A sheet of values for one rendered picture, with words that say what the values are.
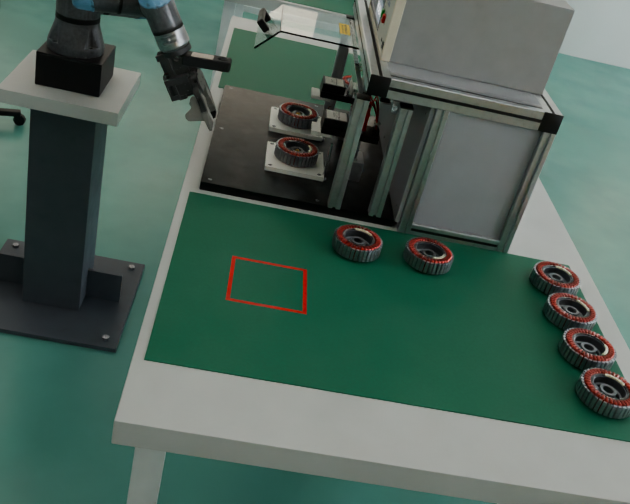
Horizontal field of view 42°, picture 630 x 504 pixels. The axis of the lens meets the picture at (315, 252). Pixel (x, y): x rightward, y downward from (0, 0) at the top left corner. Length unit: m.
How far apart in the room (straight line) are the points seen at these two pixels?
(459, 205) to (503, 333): 0.37
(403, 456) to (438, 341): 0.34
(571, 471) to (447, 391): 0.25
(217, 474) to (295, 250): 0.75
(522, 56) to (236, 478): 1.29
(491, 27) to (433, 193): 0.39
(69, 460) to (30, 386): 0.30
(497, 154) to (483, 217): 0.17
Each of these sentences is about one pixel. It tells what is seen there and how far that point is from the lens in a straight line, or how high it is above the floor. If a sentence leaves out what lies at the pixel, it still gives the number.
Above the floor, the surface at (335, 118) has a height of 0.92.
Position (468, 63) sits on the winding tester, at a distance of 1.93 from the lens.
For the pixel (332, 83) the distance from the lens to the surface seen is 2.26.
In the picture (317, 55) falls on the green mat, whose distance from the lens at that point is 3.02.
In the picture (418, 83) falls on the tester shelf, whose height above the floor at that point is 1.12.
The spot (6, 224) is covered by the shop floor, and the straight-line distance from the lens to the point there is 3.14.
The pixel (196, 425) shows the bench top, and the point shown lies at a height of 0.75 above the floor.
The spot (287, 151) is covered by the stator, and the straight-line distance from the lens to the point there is 2.05.
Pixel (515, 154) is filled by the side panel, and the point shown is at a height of 1.00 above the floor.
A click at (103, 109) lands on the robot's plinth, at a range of 2.27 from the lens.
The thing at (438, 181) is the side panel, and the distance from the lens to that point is 1.93.
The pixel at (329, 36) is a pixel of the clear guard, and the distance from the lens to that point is 2.15.
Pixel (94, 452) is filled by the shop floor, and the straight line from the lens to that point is 2.29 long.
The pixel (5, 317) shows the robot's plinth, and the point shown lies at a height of 0.02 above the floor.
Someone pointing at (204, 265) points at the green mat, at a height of 0.75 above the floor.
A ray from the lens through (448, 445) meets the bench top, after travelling 1.42.
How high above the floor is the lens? 1.67
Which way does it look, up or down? 31 degrees down
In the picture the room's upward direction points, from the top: 15 degrees clockwise
